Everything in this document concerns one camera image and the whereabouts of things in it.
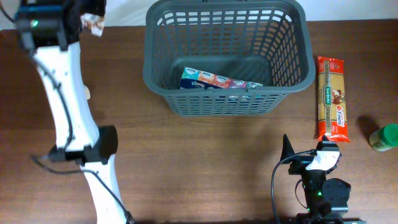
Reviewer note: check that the grey plastic slotted basket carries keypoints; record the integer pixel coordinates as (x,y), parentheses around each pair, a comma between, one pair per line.
(265,42)

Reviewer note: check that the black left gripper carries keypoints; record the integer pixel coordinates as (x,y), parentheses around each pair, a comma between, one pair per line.
(99,7)

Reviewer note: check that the green lid spice jar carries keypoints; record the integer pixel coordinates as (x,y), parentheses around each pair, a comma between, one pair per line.
(385,138)

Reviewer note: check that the beige food bag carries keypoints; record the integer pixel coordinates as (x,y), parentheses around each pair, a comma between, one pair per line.
(87,92)

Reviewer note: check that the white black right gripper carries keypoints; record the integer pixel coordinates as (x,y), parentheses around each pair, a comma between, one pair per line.
(300,162)

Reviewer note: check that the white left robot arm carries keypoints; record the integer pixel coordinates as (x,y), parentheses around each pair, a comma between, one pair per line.
(49,31)

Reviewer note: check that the blue tissue multipack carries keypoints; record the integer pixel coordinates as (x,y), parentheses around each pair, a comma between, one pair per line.
(193,78)

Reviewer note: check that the red spaghetti packet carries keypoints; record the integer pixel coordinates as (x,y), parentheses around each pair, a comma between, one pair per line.
(332,112)

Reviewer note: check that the brown clear snack bag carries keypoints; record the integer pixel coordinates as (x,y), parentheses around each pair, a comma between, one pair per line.
(93,23)

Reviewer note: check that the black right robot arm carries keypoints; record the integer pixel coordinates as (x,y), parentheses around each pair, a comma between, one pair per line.
(326,199)

